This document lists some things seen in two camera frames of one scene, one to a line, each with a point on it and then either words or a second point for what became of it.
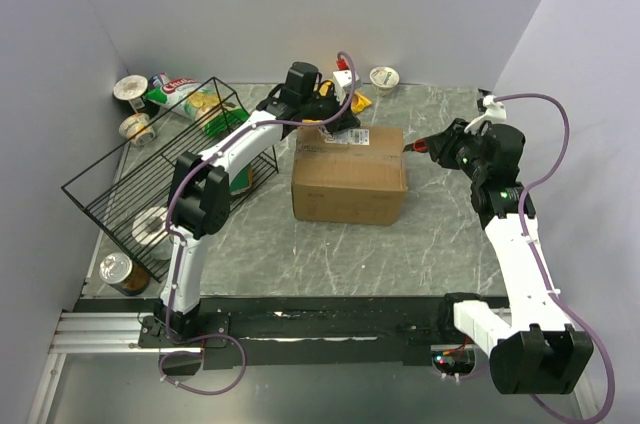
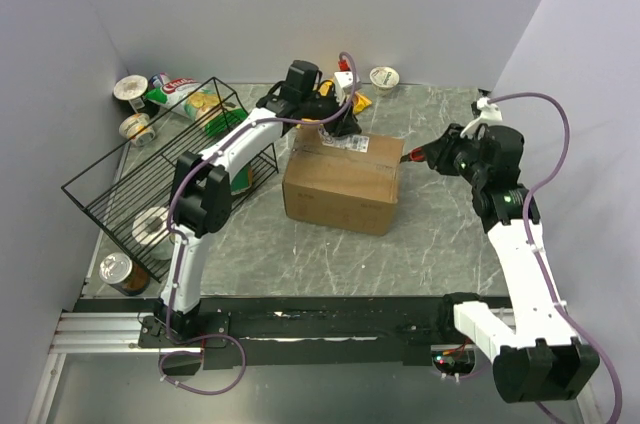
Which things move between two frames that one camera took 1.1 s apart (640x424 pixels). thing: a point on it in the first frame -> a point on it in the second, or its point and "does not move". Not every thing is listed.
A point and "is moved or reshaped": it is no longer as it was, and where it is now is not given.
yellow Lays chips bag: (358, 100) does not move
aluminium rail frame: (102, 333) does not move
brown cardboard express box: (350, 176) is moved or reshaped
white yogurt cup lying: (138, 128) does not move
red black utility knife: (420, 145) -> (415, 155)
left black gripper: (346, 120) does not move
